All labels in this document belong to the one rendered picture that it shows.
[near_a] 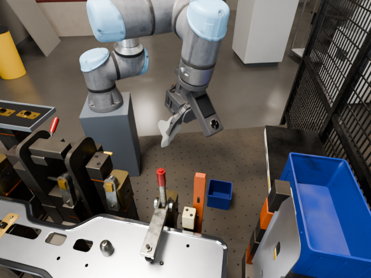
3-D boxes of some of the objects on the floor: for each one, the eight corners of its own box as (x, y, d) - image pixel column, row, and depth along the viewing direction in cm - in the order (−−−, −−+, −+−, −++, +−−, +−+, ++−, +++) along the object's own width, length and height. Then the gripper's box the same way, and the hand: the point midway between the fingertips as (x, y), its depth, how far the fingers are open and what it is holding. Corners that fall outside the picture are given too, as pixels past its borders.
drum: (-7, 81, 359) (-34, 35, 313) (5, 70, 391) (-19, 26, 346) (23, 79, 364) (0, 33, 319) (32, 68, 397) (12, 25, 352)
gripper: (212, 55, 58) (196, 112, 73) (144, 74, 48) (142, 134, 64) (235, 75, 54) (213, 129, 69) (166, 99, 45) (159, 156, 60)
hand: (185, 139), depth 65 cm, fingers open, 14 cm apart
